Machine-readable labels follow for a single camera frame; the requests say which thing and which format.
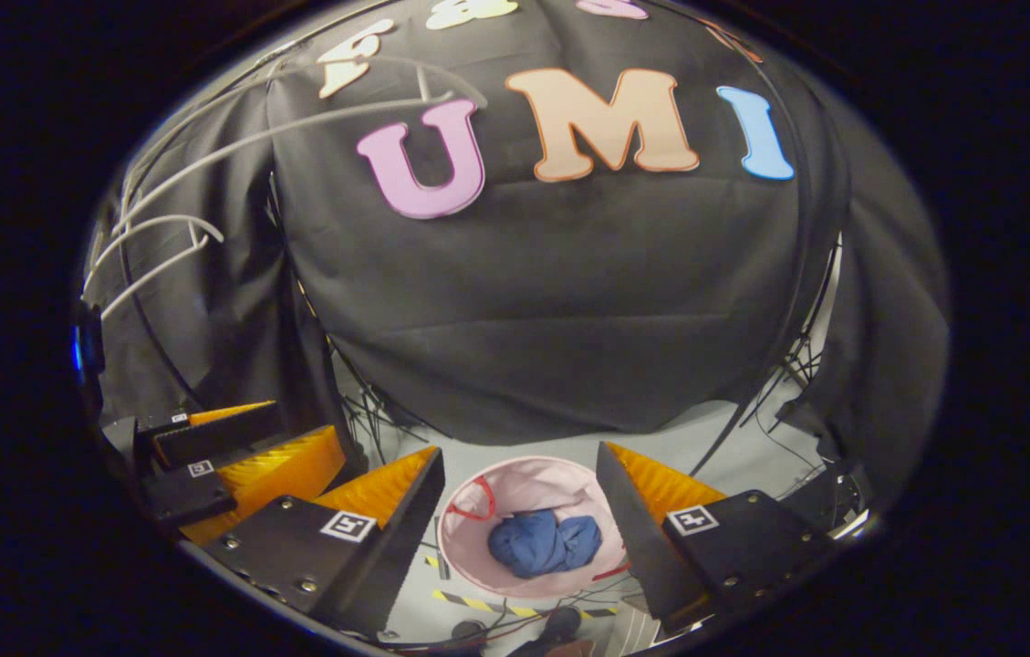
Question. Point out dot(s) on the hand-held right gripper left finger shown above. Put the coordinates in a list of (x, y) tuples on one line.
[(400, 547)]

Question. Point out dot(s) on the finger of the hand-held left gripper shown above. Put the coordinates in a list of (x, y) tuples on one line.
[(186, 493), (213, 436)]

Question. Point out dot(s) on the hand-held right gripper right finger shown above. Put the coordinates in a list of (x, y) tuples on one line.
[(638, 547)]

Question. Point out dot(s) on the pink laundry hamper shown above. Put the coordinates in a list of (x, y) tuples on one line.
[(533, 484)]

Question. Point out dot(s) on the white hanger with taped hook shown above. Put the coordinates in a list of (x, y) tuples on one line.
[(296, 126)]

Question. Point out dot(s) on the bare white clothes hanger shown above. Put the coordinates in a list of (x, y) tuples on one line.
[(159, 219)]

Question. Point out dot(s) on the yellow black floor tape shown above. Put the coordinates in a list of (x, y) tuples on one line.
[(478, 604)]

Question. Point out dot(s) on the black backdrop cloth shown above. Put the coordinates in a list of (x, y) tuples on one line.
[(569, 301)]

